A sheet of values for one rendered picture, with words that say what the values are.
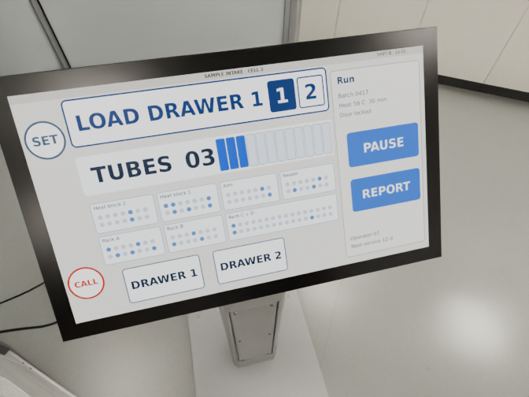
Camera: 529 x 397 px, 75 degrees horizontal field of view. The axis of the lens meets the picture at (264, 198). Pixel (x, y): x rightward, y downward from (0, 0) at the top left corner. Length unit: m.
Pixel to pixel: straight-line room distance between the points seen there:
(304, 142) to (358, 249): 0.17
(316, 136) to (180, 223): 0.20
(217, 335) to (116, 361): 0.39
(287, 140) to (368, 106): 0.11
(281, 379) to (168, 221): 1.04
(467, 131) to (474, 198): 0.54
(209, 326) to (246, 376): 0.23
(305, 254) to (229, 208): 0.12
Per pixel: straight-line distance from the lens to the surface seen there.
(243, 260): 0.45
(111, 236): 0.45
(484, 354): 1.68
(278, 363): 1.40
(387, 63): 0.48
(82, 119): 0.43
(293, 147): 0.43
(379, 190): 0.48
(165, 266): 0.45
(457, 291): 1.74
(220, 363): 1.40
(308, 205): 0.45
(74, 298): 0.49
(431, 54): 0.51
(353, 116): 0.46
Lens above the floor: 1.41
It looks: 53 degrees down
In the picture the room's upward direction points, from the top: 1 degrees clockwise
